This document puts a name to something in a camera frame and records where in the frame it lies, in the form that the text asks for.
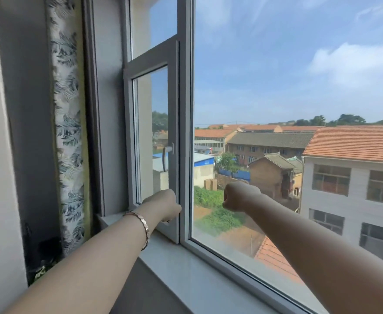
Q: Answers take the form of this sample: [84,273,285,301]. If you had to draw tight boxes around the white window sash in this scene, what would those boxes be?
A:
[123,38,181,244]

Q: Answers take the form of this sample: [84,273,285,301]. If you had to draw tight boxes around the person's left forearm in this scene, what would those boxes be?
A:
[2,203,161,314]

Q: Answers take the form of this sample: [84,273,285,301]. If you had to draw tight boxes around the white window frame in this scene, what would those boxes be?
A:
[82,0,324,314]

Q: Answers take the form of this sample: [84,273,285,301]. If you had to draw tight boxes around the small brown brick house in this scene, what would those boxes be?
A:
[248,152,304,199]

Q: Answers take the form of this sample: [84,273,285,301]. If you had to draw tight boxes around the long brown brick building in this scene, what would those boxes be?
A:
[225,132,315,167]

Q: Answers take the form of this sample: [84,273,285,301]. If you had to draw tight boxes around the person's right hand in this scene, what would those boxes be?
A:
[222,181,261,213]

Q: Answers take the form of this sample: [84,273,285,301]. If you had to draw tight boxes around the person's right forearm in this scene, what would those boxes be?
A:
[242,194,383,314]

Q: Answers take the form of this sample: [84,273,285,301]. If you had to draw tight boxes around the orange tiled roof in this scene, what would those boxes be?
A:
[254,236,306,285]

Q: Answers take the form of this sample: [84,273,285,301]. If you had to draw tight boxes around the leaf patterned curtain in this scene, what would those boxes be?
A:
[46,0,91,256]

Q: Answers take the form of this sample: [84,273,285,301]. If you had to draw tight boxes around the white building with orange roof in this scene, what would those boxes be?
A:
[299,125,383,271]

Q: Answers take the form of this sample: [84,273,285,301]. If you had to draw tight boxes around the blue fence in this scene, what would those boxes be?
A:
[218,169,251,183]

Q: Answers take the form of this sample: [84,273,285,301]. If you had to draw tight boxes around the gold link bracelet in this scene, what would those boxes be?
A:
[123,210,151,251]

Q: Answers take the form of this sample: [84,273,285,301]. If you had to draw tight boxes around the person's left hand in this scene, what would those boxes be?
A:
[141,189,182,223]

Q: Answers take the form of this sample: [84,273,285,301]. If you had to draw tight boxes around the white window sill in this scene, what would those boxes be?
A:
[97,212,278,314]

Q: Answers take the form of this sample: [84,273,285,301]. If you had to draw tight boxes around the blue roofed shed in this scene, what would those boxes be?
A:
[152,152,216,189]

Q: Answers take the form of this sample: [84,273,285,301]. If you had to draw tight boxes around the white window handle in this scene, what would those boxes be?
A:
[162,143,175,171]

